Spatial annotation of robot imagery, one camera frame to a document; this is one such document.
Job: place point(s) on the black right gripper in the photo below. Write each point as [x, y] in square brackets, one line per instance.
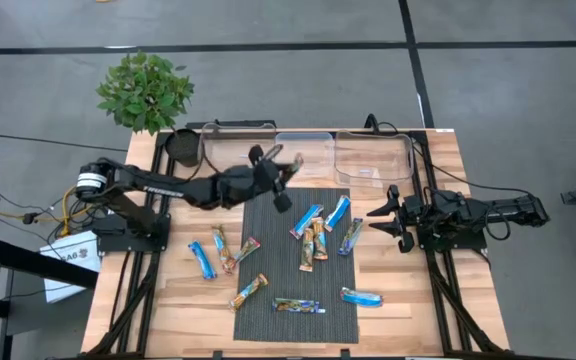
[408, 215]

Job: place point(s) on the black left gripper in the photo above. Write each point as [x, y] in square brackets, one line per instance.
[266, 175]

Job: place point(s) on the blue white granola bar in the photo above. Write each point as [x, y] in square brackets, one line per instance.
[337, 213]

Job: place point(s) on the orange green granola bar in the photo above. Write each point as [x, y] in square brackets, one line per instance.
[307, 249]
[320, 238]
[248, 292]

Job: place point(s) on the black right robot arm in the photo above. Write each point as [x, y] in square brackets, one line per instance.
[508, 210]

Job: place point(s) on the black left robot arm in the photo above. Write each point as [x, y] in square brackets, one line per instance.
[168, 187]

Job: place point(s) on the small clear plastic bin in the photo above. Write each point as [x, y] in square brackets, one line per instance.
[313, 150]

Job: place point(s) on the large clear plastic bin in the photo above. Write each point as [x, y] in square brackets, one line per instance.
[223, 150]
[373, 160]

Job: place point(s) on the black plant pot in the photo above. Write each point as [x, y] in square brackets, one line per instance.
[183, 147]

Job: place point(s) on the white label strip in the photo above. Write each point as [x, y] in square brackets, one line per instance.
[322, 311]

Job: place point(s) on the dark grey woven placemat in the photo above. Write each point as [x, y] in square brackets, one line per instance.
[278, 320]

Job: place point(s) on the green leafy plant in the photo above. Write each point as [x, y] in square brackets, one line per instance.
[143, 92]

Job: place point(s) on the white paper box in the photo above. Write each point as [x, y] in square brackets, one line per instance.
[68, 250]

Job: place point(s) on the black power plug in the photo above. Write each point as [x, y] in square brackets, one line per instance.
[30, 218]

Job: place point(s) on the black beam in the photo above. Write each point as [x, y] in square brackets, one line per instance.
[38, 262]

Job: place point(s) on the black aluminium frame rails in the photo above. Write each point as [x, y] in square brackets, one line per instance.
[429, 165]
[156, 150]

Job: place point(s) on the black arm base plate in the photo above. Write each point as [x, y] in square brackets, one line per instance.
[118, 243]
[468, 245]

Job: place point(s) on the black edge bracket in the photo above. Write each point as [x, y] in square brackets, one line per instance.
[216, 354]
[345, 354]

